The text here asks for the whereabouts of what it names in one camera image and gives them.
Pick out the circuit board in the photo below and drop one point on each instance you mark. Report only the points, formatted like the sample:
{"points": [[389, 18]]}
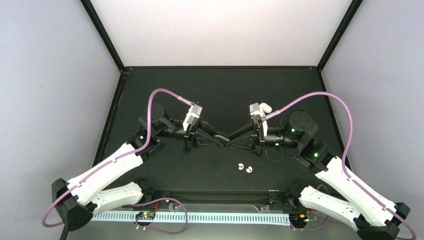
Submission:
{"points": [[145, 215], [296, 218]]}

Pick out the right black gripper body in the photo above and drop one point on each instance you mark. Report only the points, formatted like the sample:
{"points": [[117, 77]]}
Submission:
{"points": [[256, 136]]}

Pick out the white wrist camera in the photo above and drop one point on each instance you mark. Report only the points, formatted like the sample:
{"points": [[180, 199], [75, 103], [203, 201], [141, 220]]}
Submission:
{"points": [[257, 114], [192, 116]]}

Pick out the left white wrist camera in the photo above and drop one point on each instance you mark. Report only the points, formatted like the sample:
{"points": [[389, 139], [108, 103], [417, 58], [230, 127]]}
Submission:
{"points": [[192, 116]]}

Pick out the right circuit board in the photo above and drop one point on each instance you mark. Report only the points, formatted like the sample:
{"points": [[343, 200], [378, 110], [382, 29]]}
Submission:
{"points": [[296, 218]]}

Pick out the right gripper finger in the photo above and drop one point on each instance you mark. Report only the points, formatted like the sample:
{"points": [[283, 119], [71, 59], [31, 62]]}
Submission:
{"points": [[242, 132], [241, 143]]}

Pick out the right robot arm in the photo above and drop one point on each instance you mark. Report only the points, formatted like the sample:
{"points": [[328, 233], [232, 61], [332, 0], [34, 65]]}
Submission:
{"points": [[369, 214]]}

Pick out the white charging case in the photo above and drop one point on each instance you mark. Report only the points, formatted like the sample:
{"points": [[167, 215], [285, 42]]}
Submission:
{"points": [[267, 109]]}

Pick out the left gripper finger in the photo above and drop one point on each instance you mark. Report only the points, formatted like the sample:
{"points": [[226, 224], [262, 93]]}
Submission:
{"points": [[207, 129], [208, 142]]}

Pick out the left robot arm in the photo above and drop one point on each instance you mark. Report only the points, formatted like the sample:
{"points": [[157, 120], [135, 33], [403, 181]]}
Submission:
{"points": [[79, 199]]}

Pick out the black charging case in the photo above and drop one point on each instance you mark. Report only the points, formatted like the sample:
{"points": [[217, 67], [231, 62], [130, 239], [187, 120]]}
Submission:
{"points": [[222, 137]]}

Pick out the white earbud right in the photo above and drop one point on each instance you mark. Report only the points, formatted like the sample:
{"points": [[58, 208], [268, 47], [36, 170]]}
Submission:
{"points": [[249, 169]]}

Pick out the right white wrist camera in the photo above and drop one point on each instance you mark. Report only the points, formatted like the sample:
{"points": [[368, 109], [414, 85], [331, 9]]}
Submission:
{"points": [[257, 114]]}

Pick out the left circuit board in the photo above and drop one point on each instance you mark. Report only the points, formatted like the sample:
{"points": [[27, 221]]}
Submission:
{"points": [[145, 215]]}

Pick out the light blue cable duct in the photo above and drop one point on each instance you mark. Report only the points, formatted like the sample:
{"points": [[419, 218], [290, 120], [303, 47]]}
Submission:
{"points": [[278, 219]]}

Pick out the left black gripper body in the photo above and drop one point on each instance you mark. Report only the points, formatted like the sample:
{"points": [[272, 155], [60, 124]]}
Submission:
{"points": [[189, 136]]}

